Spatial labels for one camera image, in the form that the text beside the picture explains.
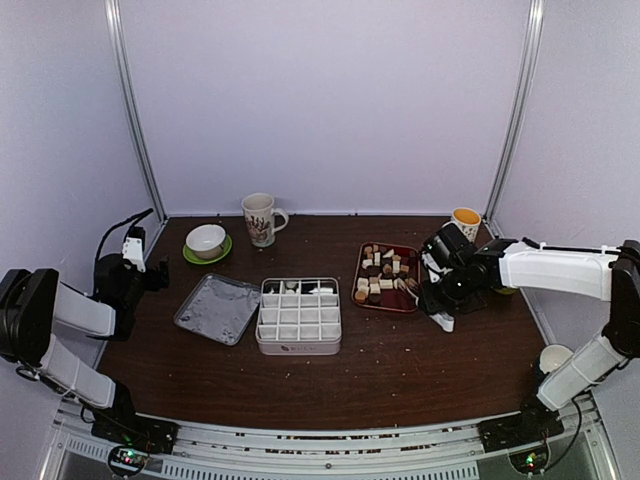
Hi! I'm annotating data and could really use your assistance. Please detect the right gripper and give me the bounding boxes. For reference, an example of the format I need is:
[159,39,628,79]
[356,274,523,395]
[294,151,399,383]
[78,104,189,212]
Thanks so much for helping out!
[418,268,480,315]

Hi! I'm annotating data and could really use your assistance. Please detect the white handled tongs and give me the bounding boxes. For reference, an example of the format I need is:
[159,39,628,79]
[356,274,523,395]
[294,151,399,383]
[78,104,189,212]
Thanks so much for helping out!
[394,278,455,333]

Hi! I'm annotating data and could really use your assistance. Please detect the bunny tin lid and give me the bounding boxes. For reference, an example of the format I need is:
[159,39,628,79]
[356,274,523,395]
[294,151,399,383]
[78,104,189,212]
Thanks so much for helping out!
[174,274,261,346]

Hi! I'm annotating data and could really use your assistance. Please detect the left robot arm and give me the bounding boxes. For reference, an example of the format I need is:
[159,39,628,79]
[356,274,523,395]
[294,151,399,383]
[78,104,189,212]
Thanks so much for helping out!
[1,225,169,444]

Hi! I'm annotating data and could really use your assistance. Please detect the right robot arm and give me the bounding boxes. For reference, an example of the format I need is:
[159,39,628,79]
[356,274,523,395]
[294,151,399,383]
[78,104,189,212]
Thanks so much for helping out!
[420,223,639,442]

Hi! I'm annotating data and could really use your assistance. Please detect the red chocolate tray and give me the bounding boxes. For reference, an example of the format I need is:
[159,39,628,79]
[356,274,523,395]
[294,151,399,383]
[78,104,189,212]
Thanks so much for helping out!
[351,242,421,313]

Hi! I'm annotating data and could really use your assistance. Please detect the green small bowl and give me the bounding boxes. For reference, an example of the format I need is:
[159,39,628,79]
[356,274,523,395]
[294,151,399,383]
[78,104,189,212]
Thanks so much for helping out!
[494,287,519,295]

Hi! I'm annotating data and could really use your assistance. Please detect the yellow inside floral mug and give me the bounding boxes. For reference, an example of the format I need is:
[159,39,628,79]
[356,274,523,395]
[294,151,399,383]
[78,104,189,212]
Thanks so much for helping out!
[451,207,482,242]

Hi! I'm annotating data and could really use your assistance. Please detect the green saucer plate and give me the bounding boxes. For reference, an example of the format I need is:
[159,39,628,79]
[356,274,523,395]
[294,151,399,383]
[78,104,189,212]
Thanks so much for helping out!
[182,234,233,265]

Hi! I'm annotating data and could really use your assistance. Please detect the white ceramic bowl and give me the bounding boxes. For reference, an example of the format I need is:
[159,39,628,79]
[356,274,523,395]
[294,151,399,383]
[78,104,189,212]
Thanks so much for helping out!
[186,224,226,260]

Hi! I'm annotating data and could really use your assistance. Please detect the white cup near base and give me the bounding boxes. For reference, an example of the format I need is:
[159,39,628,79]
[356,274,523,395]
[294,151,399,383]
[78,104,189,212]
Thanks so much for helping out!
[537,344,574,376]

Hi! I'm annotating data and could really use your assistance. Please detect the seashell coral mug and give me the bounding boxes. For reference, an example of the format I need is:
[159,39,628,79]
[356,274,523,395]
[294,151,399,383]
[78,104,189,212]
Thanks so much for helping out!
[241,193,289,248]

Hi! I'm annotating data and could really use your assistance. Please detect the tin box with dividers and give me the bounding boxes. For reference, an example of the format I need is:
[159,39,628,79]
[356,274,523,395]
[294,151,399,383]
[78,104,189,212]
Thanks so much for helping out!
[255,277,342,356]

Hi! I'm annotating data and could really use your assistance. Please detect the front aluminium rail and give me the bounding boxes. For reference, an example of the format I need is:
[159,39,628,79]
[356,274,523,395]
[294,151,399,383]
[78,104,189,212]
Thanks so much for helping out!
[39,389,621,480]

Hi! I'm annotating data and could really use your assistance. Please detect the left aluminium frame post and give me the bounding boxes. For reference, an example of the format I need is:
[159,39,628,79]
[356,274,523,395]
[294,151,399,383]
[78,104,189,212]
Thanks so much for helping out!
[104,0,168,223]

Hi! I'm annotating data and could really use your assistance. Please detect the aluminium frame post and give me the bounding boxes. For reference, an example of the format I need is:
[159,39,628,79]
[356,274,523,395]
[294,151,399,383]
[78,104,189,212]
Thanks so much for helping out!
[484,0,546,228]
[104,0,168,223]

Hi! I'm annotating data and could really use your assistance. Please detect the right aluminium frame post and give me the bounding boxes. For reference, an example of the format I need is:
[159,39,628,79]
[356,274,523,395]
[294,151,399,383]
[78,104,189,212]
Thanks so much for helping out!
[484,0,546,228]

